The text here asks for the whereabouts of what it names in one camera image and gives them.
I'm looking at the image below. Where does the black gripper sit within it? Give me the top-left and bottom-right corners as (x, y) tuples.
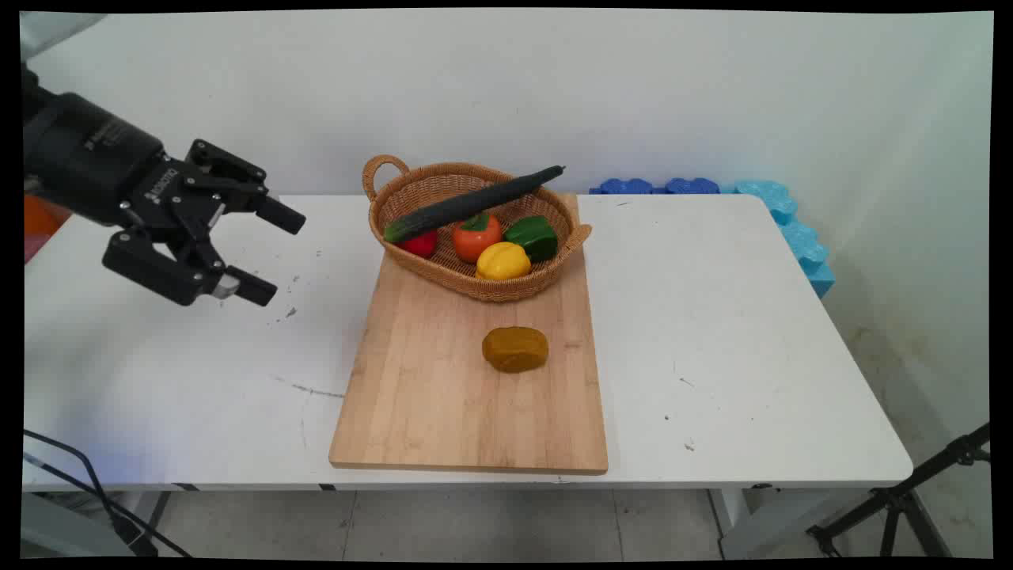
(36, 91), (307, 308)

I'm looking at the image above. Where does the brown toy potato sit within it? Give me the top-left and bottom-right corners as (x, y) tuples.
(482, 326), (549, 374)

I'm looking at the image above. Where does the orange object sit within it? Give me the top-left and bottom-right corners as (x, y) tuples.
(24, 196), (74, 264)

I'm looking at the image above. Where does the red toy pepper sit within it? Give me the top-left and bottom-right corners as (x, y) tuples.
(396, 230), (438, 260)

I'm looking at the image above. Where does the dark green toy cucumber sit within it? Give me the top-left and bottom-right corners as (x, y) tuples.
(384, 165), (566, 244)

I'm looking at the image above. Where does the orange toy tomato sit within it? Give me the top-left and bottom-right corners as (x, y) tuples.
(452, 212), (503, 264)

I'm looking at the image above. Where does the wooden cutting board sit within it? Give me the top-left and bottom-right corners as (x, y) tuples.
(328, 192), (609, 476)

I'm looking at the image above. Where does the yellow toy pepper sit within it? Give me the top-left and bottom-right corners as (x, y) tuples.
(476, 241), (532, 282)

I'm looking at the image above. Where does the woven wicker basket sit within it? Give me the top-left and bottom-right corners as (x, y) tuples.
(362, 154), (593, 303)

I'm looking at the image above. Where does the green toy pepper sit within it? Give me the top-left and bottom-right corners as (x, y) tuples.
(503, 215), (559, 263)

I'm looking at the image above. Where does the light blue foam mat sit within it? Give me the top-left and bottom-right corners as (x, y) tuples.
(720, 180), (837, 299)

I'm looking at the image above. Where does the white table leg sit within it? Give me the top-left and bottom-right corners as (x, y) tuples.
(707, 487), (764, 560)

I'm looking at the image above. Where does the black tripod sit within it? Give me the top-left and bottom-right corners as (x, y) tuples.
(806, 422), (992, 559)

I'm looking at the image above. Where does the black cable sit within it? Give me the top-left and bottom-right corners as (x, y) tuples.
(22, 453), (192, 559)
(22, 430), (159, 557)

